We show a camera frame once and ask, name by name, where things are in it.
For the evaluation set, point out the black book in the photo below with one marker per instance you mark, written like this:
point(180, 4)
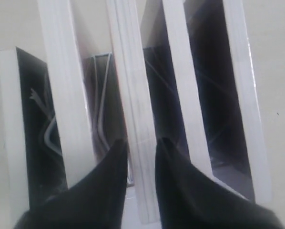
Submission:
point(32, 141)

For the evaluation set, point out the dark brown book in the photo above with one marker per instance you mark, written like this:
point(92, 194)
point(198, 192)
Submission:
point(223, 66)

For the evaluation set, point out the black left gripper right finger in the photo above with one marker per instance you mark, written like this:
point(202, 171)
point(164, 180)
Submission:
point(188, 199)

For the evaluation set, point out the pink red book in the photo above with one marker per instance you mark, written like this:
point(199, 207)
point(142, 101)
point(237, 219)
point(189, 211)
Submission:
point(136, 103)

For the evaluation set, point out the blue moon book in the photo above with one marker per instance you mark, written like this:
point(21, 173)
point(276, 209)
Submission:
point(169, 15)

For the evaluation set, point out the white wire book rack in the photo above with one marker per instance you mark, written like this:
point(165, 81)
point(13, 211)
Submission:
point(107, 124)

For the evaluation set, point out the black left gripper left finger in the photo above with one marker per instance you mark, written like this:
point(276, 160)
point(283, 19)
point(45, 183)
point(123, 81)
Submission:
point(96, 202)

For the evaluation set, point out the grey white book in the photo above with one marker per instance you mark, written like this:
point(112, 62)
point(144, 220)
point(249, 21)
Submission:
point(68, 89)

